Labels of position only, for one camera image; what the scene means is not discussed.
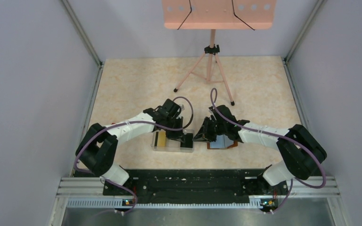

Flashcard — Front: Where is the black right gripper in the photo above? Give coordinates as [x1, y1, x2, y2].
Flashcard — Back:
[193, 116, 227, 143]

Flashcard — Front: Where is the clear acrylic card box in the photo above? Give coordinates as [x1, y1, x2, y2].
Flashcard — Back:
[151, 129, 194, 153]

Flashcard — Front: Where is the brown leather card holder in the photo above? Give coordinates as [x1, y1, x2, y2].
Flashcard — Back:
[207, 135, 238, 150]

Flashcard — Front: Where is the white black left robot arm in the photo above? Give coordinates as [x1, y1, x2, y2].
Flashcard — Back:
[74, 99, 183, 195]

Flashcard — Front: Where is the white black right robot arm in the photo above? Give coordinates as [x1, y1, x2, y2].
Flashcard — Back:
[193, 105, 327, 194]

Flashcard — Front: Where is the yellow credit card stack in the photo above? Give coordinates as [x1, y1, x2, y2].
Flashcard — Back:
[154, 131, 166, 148]

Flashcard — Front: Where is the black credit card stack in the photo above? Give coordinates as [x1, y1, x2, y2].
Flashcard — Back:
[180, 133, 194, 149]

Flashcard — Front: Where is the pink tripod music stand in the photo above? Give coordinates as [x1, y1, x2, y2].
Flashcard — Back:
[162, 0, 277, 106]

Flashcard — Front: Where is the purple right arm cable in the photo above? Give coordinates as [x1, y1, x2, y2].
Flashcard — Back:
[209, 88, 327, 213]

